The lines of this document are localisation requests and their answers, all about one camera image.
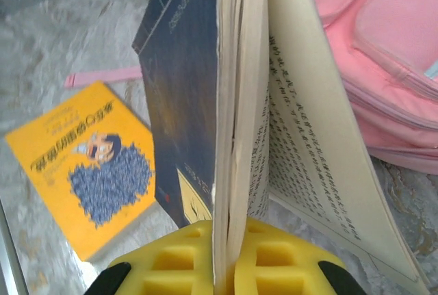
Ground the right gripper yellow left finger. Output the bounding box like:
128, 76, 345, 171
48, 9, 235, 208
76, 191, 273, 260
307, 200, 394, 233
87, 219, 220, 295

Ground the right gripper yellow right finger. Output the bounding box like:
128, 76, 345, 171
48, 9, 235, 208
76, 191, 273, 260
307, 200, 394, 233
234, 217, 365, 295

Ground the navy book with yellow label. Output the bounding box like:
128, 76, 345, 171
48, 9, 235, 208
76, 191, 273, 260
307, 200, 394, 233
131, 0, 430, 289

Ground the yellow cartoon cover book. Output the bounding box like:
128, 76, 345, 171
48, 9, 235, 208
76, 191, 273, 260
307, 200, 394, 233
5, 81, 162, 264

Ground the pink backpack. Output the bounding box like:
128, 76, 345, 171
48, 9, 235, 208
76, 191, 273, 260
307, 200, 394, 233
64, 0, 438, 175

